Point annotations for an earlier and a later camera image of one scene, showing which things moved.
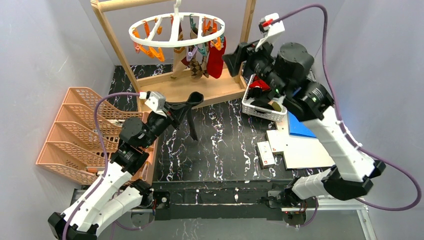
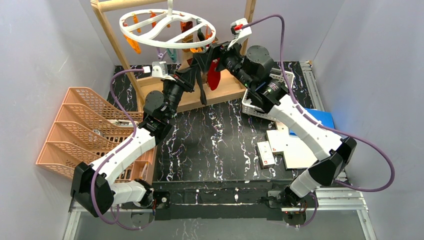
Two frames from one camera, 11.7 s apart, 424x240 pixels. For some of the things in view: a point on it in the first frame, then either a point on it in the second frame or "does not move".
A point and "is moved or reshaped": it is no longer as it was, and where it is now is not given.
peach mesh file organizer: (71, 151) does not move
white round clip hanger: (176, 29) is moved or reshaped
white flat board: (299, 152) does not move
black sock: (194, 98) → (200, 63)
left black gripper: (171, 114) → (185, 81)
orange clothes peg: (152, 53) → (135, 44)
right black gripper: (250, 57) → (215, 54)
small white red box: (265, 154) does not move
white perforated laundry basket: (260, 112) does not move
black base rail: (223, 201) does not move
